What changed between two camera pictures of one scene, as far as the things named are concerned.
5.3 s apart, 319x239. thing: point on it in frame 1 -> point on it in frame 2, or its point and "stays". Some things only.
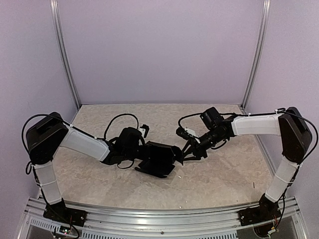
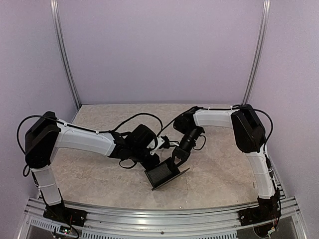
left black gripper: (147, 150) -> (155, 161)
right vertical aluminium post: (257, 58) stays
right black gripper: (196, 149) -> (183, 154)
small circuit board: (64, 230) stays
